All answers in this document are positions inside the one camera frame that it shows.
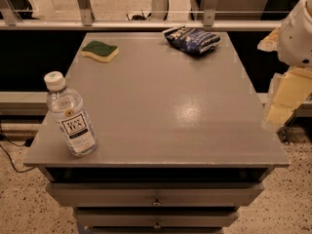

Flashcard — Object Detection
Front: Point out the green yellow sponge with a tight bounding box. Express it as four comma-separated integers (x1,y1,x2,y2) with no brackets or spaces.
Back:
81,41,119,63

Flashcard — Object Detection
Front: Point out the blue chip bag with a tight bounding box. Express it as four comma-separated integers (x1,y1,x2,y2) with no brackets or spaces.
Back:
163,26,221,56

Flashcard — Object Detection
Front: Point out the lower grey drawer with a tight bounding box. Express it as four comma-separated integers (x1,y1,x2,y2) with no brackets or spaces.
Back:
74,208,239,229

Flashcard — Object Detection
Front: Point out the grey drawer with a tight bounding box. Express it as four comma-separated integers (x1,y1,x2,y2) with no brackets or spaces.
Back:
46,182,264,208
74,208,239,229

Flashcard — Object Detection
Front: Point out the upper grey drawer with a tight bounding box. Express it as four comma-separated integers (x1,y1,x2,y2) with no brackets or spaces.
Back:
46,182,264,208

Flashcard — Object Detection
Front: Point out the clear plastic tea bottle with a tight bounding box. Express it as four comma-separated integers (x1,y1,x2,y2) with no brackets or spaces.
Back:
44,71,97,157

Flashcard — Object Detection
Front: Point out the grey drawer cabinet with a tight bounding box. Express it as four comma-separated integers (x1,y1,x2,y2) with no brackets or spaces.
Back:
24,33,289,234

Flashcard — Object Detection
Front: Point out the metal railing frame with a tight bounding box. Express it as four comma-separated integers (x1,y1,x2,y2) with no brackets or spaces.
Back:
0,0,294,31

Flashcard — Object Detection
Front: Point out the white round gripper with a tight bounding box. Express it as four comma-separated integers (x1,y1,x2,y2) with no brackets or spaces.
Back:
257,0,312,132

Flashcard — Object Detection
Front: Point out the black floor cable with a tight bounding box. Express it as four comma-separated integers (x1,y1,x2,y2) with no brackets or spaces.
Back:
0,122,36,174

